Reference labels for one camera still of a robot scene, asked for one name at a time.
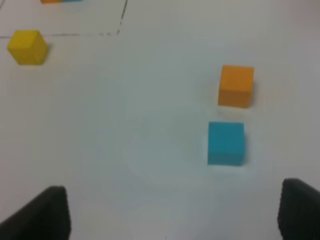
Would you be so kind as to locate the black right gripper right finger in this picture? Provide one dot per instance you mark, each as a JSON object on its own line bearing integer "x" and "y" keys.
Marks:
{"x": 299, "y": 211}

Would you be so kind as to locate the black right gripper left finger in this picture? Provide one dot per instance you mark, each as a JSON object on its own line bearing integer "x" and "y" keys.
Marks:
{"x": 46, "y": 217}

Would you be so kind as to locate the blue cube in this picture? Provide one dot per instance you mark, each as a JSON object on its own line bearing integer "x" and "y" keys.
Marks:
{"x": 226, "y": 143}

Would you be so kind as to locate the yellow cube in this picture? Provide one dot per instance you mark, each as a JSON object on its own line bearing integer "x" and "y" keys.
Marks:
{"x": 28, "y": 47}

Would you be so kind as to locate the orange template cube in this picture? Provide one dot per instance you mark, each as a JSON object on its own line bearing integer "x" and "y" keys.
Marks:
{"x": 50, "y": 1}

